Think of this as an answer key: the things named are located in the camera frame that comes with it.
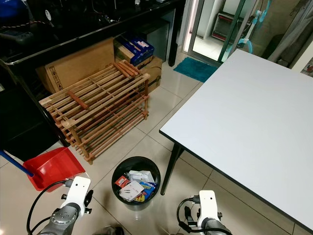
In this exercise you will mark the red packet trash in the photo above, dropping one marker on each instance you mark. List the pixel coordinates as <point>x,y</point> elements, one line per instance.
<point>122,181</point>

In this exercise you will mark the black round rubbish bin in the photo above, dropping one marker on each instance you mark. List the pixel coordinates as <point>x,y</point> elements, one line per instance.
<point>134,160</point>

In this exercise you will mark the white paper trash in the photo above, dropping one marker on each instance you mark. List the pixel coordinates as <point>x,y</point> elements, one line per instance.
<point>131,191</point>

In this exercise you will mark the white plastic bag trash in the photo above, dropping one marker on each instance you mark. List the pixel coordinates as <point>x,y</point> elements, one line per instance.
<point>140,176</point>

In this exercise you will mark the blue yellow packet trash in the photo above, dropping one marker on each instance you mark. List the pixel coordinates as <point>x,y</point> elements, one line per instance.
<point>149,189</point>

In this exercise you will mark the red plastic dustpan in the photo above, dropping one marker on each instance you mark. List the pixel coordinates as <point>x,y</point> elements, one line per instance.
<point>51,166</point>

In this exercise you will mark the wooden slatted shoe rack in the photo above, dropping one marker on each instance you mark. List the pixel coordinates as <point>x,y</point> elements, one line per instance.
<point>70,127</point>

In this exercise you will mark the black power strip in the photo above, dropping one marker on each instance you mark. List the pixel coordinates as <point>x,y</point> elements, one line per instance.
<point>19,34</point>

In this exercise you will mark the large brown cardboard box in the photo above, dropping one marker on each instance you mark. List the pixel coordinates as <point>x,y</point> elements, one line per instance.
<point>78,63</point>

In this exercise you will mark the blue bag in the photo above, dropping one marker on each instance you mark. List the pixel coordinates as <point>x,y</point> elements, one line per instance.
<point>11,12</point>

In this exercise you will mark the black glossy desk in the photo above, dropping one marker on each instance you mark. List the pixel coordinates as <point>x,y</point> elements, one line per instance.
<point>73,28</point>

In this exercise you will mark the blue printed carton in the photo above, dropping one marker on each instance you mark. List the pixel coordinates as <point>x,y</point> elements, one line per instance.
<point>137,49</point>

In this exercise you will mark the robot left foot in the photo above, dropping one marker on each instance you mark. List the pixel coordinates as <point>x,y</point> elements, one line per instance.
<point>110,231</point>

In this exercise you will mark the small brown cardboard box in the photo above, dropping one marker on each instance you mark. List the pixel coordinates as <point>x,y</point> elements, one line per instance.
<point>154,71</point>

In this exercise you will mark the black table leg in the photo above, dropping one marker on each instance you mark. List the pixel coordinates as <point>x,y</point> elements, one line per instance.
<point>172,169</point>

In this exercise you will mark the teal floor mat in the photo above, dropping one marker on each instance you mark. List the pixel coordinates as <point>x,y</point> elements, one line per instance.
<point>195,68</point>

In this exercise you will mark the glass sliding door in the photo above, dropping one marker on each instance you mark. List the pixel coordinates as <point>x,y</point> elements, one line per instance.
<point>190,24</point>

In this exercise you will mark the red white box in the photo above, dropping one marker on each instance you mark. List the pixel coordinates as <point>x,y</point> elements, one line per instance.
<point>222,24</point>

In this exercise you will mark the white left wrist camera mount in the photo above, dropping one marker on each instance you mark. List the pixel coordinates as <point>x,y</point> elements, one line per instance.
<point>79,191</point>

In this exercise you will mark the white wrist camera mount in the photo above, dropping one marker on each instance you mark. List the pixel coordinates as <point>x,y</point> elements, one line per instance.
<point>79,191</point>
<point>207,205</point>

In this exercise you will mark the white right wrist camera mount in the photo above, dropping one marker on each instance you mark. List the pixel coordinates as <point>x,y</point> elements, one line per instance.
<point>207,205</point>

